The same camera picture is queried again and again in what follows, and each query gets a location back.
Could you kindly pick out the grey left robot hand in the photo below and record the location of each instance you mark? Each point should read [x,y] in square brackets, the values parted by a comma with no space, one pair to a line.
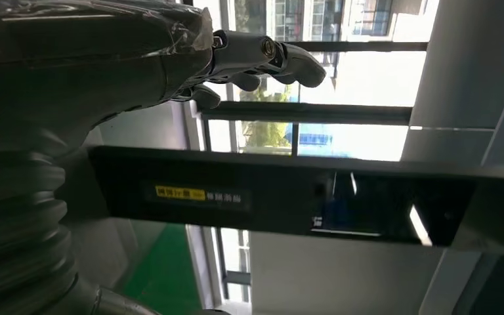
[82,65]

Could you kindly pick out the black inbound scanner machine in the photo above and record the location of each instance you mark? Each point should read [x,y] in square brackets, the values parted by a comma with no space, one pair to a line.
[278,204]

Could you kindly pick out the black yellow label sticker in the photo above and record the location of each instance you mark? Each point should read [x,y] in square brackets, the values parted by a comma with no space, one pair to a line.
[200,195]

